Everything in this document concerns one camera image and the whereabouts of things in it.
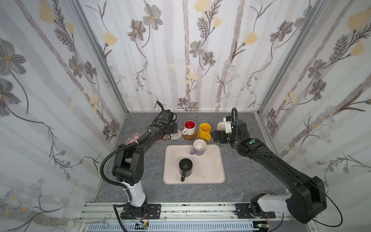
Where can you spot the pink flower shaped coaster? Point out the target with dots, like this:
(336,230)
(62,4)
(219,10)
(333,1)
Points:
(133,138)

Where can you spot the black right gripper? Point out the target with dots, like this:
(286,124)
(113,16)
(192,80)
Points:
(219,136)

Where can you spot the white grey small mug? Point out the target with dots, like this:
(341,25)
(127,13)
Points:
(199,147)

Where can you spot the woven rattan round coaster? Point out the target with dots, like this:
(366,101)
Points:
(206,137)

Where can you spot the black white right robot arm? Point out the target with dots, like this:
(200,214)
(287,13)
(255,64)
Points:
(307,196)

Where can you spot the aluminium mounting rail frame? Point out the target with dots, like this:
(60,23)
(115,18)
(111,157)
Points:
(187,217)

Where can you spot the aluminium corner post right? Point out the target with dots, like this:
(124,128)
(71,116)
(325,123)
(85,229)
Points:
(310,22)

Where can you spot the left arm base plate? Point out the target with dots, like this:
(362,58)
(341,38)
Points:
(151,211)

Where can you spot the red inside white mug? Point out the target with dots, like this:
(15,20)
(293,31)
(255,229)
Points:
(189,128)

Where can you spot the aluminium corner post left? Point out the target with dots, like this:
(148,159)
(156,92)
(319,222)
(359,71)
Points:
(98,52)

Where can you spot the black mug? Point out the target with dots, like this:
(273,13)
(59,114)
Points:
(185,168)

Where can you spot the yellow mug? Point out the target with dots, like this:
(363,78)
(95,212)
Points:
(204,128)

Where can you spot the cork paw print coaster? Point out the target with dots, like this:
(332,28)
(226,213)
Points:
(160,141)

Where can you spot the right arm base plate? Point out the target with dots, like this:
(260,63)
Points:
(245,211)

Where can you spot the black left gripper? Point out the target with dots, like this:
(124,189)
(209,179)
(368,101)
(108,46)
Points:
(173,127)

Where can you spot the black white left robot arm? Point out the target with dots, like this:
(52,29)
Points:
(128,166)

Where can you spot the white grey round coaster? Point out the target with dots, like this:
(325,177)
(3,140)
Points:
(177,135)

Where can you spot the aluminium corner post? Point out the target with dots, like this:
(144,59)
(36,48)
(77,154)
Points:
(310,22)
(98,52)

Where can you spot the beige plastic tray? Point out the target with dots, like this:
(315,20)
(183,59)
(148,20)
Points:
(207,168)

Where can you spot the brown round wooden coaster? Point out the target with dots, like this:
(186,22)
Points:
(191,137)

